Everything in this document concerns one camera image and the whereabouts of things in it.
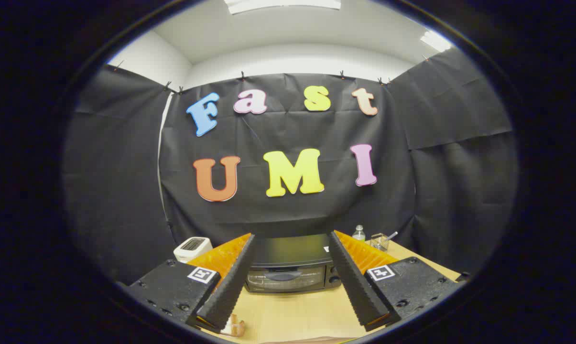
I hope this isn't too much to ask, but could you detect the long ceiling light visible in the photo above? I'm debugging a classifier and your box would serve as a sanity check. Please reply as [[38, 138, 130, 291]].
[[223, 0, 342, 15]]

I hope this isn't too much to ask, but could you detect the white pop-up toaster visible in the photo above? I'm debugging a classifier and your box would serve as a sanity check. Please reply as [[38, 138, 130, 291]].
[[174, 237, 213, 263]]

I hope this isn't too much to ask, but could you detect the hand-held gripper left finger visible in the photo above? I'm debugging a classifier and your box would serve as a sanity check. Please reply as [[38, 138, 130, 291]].
[[125, 233, 256, 334]]

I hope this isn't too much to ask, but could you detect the small ceiling light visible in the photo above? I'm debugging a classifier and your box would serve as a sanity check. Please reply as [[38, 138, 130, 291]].
[[420, 30, 453, 53]]

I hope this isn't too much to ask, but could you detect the toast sandwich with lettuce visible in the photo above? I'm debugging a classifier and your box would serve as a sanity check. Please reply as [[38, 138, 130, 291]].
[[227, 314, 246, 337]]

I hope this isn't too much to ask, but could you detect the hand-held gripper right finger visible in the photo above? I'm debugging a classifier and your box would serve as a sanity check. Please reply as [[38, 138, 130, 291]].
[[328, 230, 460, 332]]

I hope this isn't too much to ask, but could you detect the black backdrop cloth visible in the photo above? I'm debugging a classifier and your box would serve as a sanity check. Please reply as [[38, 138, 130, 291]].
[[63, 48, 518, 287]]

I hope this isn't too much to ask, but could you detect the black toaster oven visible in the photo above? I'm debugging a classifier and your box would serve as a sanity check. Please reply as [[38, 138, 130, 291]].
[[244, 233, 342, 293]]

